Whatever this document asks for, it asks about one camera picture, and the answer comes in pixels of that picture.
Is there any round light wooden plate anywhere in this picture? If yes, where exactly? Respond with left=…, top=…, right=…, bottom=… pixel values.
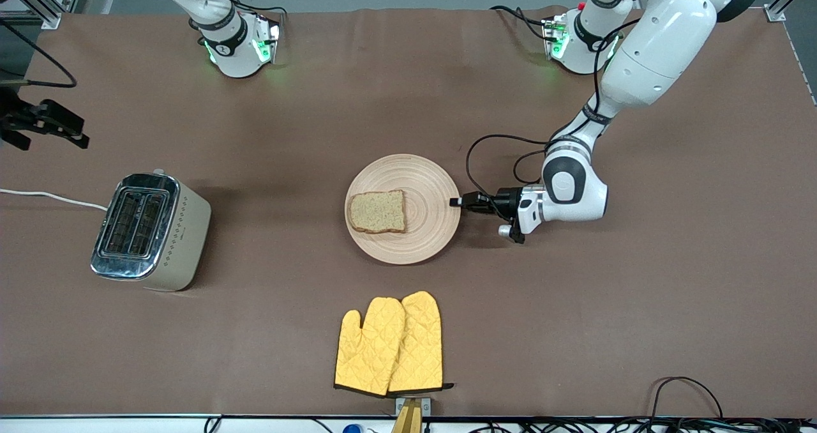
left=345, top=154, right=462, bottom=266

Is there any slice of brown toast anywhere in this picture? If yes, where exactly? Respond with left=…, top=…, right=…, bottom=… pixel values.
left=348, top=190, right=408, bottom=235

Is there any brown table cover sheet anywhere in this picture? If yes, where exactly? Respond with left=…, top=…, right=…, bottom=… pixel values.
left=0, top=6, right=817, bottom=419

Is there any yellow quilted oven mitt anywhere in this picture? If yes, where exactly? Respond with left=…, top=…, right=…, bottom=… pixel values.
left=387, top=291, right=454, bottom=394
left=334, top=297, right=407, bottom=397

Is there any cream and chrome toaster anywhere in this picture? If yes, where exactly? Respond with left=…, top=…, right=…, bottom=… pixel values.
left=90, top=169, right=212, bottom=292

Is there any silver base connector box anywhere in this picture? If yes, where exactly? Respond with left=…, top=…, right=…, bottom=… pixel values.
left=541, top=15, right=570, bottom=61
left=252, top=13, right=283, bottom=65

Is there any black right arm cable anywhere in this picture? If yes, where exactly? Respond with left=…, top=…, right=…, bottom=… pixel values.
left=0, top=19, right=79, bottom=89

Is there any white toaster power cable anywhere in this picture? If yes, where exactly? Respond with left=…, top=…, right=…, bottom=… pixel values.
left=0, top=188, right=109, bottom=212

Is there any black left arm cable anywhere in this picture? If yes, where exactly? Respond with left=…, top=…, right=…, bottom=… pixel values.
left=465, top=18, right=642, bottom=199

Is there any black looped cable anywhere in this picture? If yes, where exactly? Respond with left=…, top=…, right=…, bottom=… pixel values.
left=648, top=376, right=725, bottom=421

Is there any black cable bundle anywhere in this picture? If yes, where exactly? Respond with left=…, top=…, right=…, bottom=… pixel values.
left=469, top=417, right=817, bottom=433

